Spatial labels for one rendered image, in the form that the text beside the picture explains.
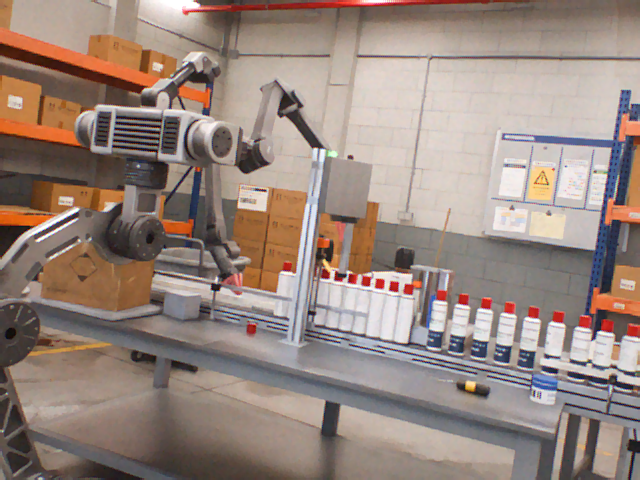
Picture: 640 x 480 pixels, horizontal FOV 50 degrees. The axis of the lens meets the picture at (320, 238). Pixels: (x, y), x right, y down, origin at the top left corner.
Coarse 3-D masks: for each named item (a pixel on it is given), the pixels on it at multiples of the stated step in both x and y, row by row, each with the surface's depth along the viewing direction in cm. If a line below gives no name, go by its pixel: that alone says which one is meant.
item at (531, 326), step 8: (528, 312) 219; (536, 312) 218; (528, 320) 218; (536, 320) 217; (528, 328) 217; (536, 328) 217; (528, 336) 217; (536, 336) 217; (520, 344) 220; (528, 344) 217; (536, 344) 218; (520, 352) 219; (528, 352) 217; (520, 360) 219; (528, 360) 217; (520, 368) 218; (528, 368) 218
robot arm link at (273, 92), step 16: (272, 80) 239; (272, 96) 234; (288, 96) 242; (272, 112) 230; (256, 128) 223; (272, 128) 227; (256, 144) 214; (272, 144) 219; (256, 160) 213; (272, 160) 216
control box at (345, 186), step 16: (336, 160) 228; (352, 160) 231; (336, 176) 229; (352, 176) 232; (368, 176) 235; (336, 192) 229; (352, 192) 233; (368, 192) 236; (320, 208) 230; (336, 208) 230; (352, 208) 234
